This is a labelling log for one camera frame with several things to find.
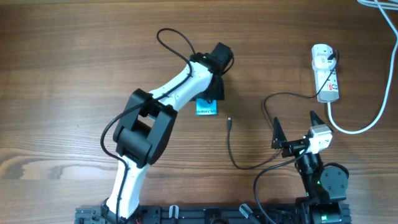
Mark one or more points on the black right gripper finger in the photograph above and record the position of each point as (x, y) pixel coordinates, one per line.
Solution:
(315, 119)
(279, 139)

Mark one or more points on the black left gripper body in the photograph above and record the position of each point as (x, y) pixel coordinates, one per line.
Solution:
(217, 93)

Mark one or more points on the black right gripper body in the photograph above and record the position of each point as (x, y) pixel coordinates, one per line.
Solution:
(293, 148)

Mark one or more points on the blue Galaxy smartphone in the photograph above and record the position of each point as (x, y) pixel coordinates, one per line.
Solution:
(206, 107)

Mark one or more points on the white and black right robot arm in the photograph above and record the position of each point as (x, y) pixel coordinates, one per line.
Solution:
(325, 184)

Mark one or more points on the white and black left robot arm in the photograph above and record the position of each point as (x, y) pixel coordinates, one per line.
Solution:
(143, 129)

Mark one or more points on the white USB charger adapter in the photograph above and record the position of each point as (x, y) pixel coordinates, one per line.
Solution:
(323, 62)

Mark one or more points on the white power strip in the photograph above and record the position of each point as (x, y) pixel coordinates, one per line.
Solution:
(326, 85)

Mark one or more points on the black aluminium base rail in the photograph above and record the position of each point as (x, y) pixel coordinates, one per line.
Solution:
(279, 213)

